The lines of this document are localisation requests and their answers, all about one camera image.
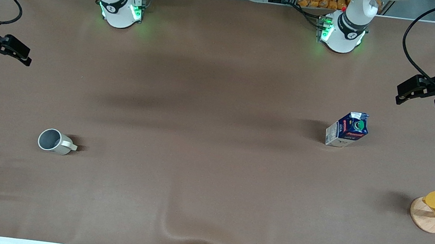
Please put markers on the blue white milk carton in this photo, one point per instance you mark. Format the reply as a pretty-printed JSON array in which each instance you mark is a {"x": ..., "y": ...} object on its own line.
[{"x": 345, "y": 131}]

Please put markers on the brown table cloth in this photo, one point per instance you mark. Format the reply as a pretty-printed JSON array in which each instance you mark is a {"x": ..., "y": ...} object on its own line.
[{"x": 223, "y": 77}]

